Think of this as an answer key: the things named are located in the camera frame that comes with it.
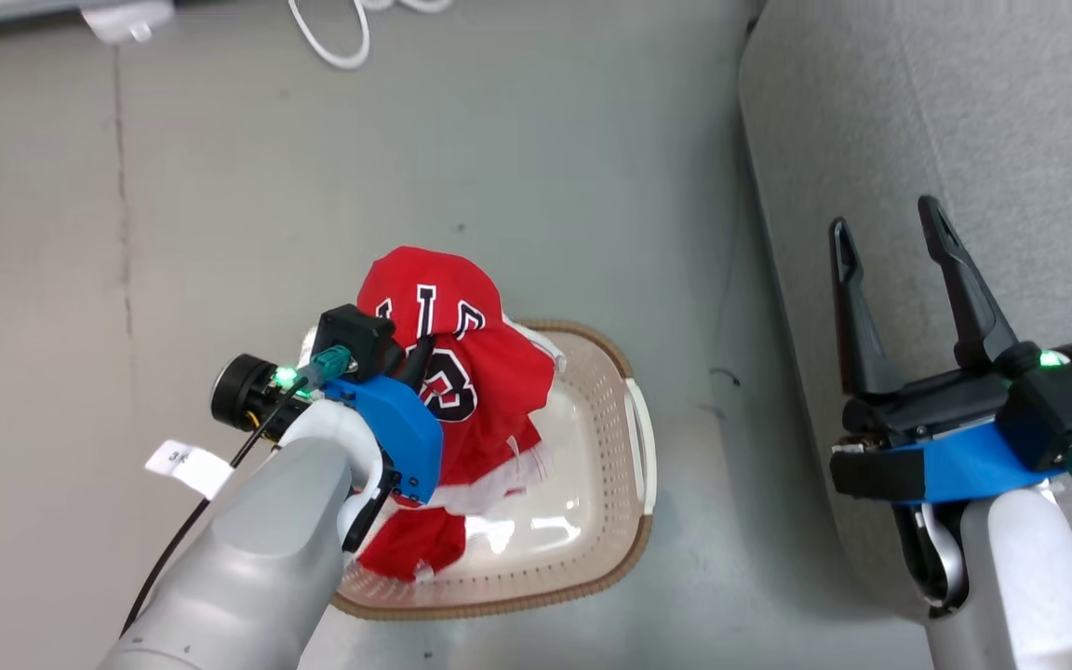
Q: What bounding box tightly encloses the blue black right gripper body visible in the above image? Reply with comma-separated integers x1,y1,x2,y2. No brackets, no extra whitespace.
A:
828,368,1069,506

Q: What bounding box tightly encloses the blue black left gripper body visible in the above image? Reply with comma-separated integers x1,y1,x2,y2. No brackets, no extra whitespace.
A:
320,372,446,510

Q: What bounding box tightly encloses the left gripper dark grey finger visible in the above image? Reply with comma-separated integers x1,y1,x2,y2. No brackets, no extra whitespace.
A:
401,337,436,391

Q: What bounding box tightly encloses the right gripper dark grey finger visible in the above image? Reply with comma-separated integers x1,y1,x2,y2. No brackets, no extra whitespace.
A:
828,216,911,398
917,194,1022,375

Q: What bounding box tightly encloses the red basketball jersey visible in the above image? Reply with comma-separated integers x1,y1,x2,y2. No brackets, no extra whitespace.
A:
355,245,558,584

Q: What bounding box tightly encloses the beige plastic laundry basket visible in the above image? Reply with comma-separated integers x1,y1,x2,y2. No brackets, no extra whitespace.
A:
275,318,659,623

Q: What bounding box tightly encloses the white power adapter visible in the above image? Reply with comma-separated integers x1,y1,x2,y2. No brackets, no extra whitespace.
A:
79,0,177,46

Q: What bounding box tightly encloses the white paper cable tag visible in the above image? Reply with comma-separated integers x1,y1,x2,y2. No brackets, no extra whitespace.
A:
144,438,235,502

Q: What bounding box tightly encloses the white floor cable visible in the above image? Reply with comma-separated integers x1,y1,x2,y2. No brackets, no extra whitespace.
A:
287,0,455,72

